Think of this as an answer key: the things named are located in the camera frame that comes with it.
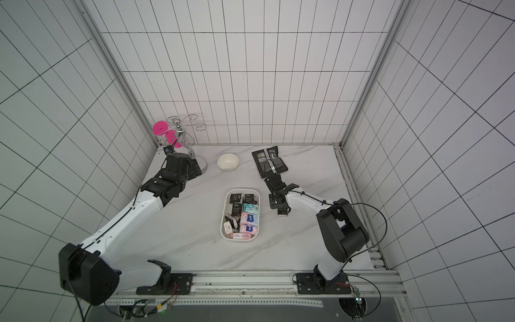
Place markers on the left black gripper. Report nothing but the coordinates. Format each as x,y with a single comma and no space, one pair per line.
194,170

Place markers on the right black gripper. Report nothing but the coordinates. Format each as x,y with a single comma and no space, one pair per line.
273,178

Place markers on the black Face tissue pack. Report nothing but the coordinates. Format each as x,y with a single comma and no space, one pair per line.
235,198

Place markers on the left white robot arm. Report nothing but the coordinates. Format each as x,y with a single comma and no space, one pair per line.
88,270

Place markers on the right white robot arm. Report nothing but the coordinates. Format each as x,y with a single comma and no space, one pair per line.
342,231

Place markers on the black tissue pack in box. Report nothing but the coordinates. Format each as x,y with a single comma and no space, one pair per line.
237,209

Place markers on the white storage box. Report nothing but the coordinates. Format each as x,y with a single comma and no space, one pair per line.
230,227

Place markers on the teal tissue pack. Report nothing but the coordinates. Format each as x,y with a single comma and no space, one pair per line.
251,209

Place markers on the pink blue tissue pack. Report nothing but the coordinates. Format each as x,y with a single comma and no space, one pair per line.
249,219

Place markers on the black tissue multipack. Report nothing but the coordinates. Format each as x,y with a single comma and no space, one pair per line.
268,162

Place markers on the chrome cup stand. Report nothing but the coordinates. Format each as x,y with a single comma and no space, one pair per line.
188,141

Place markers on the pink cup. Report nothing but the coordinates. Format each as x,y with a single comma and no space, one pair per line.
167,134

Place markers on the white bowl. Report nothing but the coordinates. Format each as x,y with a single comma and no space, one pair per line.
228,162

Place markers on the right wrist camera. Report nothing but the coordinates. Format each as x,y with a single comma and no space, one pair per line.
283,211

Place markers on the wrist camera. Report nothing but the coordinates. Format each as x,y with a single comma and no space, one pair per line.
283,211
168,150

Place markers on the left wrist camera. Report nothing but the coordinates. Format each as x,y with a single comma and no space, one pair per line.
168,150

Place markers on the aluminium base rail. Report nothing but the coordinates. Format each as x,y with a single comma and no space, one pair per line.
261,287

